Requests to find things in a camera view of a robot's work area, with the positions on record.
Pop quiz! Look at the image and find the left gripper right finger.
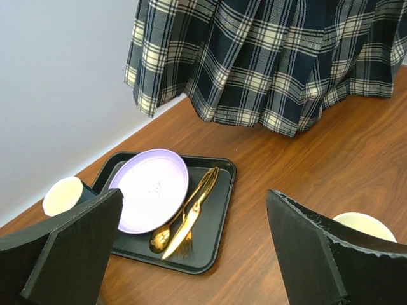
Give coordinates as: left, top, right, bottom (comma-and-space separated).
266, 189, 406, 304

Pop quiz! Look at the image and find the dark teal cup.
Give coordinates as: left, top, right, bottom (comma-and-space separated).
42, 176, 97, 217

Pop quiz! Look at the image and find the purple plate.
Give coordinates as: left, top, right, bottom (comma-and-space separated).
109, 149, 189, 234

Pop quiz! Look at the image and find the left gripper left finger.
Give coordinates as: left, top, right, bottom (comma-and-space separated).
1, 189, 123, 304

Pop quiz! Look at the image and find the yellow mug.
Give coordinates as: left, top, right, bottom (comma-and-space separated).
333, 212, 397, 243

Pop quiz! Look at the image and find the gold spoon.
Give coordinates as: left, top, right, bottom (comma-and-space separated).
148, 166, 216, 255

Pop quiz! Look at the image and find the navy white plaid skirt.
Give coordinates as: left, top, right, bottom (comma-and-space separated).
125, 0, 406, 137

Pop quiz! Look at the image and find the gold knife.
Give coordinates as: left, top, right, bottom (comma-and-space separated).
162, 166, 219, 260

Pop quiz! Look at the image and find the black tray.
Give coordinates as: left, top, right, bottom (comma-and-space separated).
92, 152, 237, 275

